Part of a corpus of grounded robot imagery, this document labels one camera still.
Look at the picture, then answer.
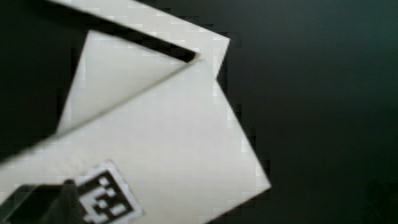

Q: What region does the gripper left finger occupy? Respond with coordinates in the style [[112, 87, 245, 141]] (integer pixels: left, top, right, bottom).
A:
[[0, 180, 84, 224]]

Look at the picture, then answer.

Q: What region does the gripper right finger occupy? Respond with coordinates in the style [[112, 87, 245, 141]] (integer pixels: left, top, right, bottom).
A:
[[361, 180, 398, 224]]

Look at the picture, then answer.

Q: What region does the white cabinet top block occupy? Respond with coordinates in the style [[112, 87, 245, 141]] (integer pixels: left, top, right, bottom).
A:
[[0, 63, 270, 224]]

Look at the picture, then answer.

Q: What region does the white cabinet body box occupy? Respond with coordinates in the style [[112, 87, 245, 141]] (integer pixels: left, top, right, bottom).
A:
[[48, 0, 229, 133]]

